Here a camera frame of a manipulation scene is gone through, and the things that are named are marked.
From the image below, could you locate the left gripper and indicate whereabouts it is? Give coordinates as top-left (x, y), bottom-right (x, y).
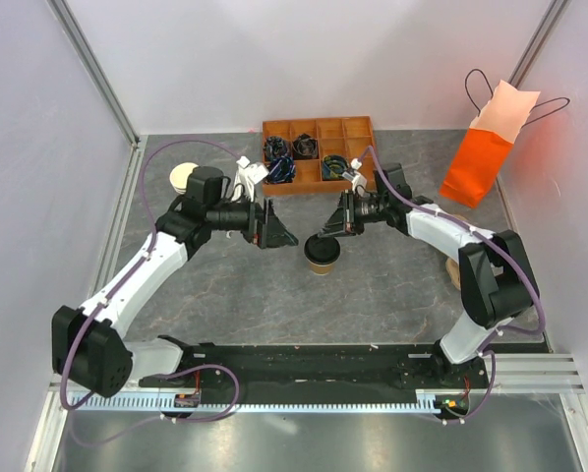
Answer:
top-left (207, 189), bottom-right (298, 250)

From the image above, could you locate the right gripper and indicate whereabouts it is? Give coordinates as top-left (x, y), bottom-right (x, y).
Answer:
top-left (318, 190), bottom-right (388, 238)

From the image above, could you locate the black cup lid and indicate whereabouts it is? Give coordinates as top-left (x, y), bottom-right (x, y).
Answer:
top-left (304, 235), bottom-right (341, 266)

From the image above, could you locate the stack of paper cups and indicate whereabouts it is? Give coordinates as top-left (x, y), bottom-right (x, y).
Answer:
top-left (169, 162), bottom-right (198, 195)

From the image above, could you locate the single brown paper cup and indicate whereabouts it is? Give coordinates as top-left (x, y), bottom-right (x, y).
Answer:
top-left (309, 262), bottom-right (335, 275)

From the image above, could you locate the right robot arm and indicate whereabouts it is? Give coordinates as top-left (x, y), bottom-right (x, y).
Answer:
top-left (305, 165), bottom-right (539, 387)

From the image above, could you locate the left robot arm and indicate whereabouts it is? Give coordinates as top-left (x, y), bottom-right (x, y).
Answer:
top-left (51, 157), bottom-right (298, 397)

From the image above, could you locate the green yellow rolled tie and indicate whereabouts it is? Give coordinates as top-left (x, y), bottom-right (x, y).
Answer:
top-left (321, 154), bottom-right (349, 181)

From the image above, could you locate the blue striped rolled tie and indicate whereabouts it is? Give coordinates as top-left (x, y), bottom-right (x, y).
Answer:
top-left (265, 155), bottom-right (296, 185)

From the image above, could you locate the wooden compartment tray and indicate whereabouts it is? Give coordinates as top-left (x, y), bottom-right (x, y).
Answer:
top-left (262, 116), bottom-right (376, 197)

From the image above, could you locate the black brown rolled tie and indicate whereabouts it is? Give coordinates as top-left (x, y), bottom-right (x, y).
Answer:
top-left (292, 133), bottom-right (319, 160)

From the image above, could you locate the dark patterned rolled tie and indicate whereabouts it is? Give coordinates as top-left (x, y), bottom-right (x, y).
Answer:
top-left (264, 136), bottom-right (290, 161)

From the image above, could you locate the cardboard cup carrier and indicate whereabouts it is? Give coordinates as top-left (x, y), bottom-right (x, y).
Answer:
top-left (445, 258), bottom-right (461, 290)

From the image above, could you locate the orange paper bag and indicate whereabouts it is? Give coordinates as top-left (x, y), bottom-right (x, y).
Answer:
top-left (440, 68), bottom-right (570, 208)

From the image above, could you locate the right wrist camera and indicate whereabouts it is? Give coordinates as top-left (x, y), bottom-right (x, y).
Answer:
top-left (341, 158), bottom-right (367, 196)

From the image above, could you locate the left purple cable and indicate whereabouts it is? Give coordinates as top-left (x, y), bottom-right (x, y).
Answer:
top-left (60, 140), bottom-right (246, 446)

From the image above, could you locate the purple cable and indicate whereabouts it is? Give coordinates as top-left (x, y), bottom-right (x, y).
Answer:
top-left (362, 146), bottom-right (546, 425)
top-left (60, 140), bottom-right (246, 446)

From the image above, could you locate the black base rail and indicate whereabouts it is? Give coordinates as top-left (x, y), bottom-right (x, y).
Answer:
top-left (139, 343), bottom-right (489, 405)

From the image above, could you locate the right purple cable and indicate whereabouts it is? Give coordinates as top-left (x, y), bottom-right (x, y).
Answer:
top-left (362, 146), bottom-right (546, 425)

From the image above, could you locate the white cable duct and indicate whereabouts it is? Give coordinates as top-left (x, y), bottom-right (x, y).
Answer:
top-left (80, 390), bottom-right (459, 414)

